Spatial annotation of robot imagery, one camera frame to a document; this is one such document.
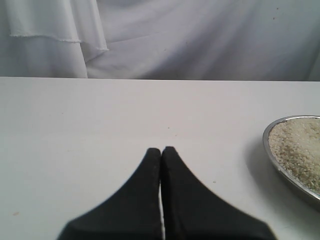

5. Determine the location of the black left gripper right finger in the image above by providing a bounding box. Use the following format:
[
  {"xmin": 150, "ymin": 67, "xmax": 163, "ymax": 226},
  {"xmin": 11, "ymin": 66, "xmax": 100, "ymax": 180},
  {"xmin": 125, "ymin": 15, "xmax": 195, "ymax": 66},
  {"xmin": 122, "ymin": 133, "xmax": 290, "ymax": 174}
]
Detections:
[{"xmin": 160, "ymin": 146, "xmax": 276, "ymax": 240}]

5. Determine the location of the white backdrop cloth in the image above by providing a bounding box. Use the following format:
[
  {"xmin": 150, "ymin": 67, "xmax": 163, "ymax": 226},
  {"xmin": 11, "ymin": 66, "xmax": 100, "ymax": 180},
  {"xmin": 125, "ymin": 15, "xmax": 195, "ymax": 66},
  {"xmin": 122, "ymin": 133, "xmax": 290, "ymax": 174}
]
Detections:
[{"xmin": 0, "ymin": 0, "xmax": 320, "ymax": 81}]

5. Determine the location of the round steel rice plate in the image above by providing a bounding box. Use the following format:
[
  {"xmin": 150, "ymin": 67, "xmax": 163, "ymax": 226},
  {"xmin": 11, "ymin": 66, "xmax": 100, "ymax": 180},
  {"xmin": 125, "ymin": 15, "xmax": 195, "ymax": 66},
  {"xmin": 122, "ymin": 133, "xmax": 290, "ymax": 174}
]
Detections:
[{"xmin": 262, "ymin": 115, "xmax": 320, "ymax": 211}]

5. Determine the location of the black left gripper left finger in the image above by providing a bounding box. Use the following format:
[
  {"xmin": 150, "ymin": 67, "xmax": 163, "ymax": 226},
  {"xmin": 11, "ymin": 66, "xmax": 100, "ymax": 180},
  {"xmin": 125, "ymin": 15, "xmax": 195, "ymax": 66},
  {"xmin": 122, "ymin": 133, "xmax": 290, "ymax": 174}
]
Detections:
[{"xmin": 58, "ymin": 148, "xmax": 161, "ymax": 240}]

